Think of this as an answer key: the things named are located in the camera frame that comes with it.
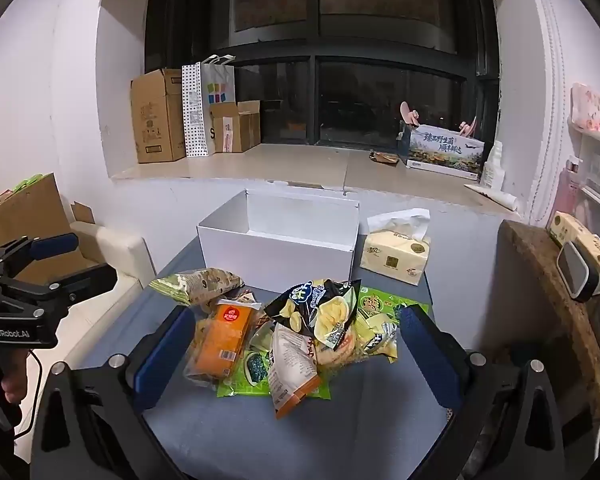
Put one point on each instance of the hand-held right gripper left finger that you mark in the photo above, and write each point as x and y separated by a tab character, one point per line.
162	360

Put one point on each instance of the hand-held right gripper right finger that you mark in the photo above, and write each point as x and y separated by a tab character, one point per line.
430	360

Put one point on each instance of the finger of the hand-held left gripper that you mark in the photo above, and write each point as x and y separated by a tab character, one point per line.
90	280
55	246

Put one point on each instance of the orange snack packet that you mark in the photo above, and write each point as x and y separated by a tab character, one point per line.
225	340

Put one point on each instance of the green seaweed snack packet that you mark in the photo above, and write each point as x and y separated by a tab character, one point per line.
240	386
380	302

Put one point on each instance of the green and white snack bag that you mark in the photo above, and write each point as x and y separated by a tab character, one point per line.
200	285

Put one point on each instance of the white and orange snack bag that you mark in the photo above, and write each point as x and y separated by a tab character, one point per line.
290	370

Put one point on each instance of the black potato chips bag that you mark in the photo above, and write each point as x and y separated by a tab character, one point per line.
300	305

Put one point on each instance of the white cardboard box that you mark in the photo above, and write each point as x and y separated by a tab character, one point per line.
280	255

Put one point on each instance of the person's left hand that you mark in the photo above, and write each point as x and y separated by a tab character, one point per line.
16	377

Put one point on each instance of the white sofa armrest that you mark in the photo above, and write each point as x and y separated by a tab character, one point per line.
115	255

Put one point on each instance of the open brown cardboard box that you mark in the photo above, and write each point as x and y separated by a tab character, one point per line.
30	220

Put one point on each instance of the pale yellow tissue pack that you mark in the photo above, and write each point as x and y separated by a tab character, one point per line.
395	260

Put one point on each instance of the rough wooden slab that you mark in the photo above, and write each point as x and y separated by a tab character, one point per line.
555	320

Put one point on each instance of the large brown cardboard box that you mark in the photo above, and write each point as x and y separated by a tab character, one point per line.
155	120

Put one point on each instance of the white and black device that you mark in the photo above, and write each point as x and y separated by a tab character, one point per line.
575	270

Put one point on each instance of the white rolled paper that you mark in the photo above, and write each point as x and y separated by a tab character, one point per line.
495	197

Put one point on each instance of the polka dot paper bag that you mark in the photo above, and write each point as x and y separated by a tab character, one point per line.
192	110

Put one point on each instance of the pale yellow carton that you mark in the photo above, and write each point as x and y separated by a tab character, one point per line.
575	230

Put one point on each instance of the white plastic bottle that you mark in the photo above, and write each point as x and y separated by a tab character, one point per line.
492	167

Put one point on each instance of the landscape print carton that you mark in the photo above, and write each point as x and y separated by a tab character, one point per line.
445	155

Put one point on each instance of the brown wrapper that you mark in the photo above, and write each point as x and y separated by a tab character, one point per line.
382	157

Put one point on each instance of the small open cardboard box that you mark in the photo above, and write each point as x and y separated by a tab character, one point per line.
240	132

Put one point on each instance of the pink bottle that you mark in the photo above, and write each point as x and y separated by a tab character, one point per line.
569	192

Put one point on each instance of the white paper shopping bag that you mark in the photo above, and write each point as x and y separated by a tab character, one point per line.
220	85

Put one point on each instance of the pink plastic item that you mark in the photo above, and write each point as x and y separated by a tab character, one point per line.
409	114
468	128

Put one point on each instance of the black framed window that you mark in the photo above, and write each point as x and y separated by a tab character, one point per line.
380	100

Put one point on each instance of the pink floral pouch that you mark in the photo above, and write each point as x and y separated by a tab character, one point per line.
595	110

